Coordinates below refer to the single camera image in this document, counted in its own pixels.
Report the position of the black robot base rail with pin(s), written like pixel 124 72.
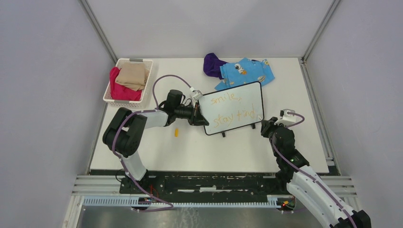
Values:
pixel 209 187

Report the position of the pink cloth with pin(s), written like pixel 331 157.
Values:
pixel 120 92

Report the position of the white perforated plastic basket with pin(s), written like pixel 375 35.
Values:
pixel 146 94

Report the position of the blue patterned cloth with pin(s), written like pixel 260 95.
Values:
pixel 243 72

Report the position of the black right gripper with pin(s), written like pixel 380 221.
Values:
pixel 267 125

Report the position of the beige folded cloth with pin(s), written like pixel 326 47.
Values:
pixel 133 76

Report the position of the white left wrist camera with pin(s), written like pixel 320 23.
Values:
pixel 195 95

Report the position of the white whiteboard black frame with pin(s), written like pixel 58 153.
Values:
pixel 232 108

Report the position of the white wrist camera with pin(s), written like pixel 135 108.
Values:
pixel 195 95
pixel 289 118

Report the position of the purple cloth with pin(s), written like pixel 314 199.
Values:
pixel 212 66

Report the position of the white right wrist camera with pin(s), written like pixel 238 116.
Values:
pixel 289 118

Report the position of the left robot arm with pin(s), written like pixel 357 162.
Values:
pixel 124 133

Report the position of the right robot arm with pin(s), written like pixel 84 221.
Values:
pixel 300 180

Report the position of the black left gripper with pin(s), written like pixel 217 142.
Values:
pixel 197 119

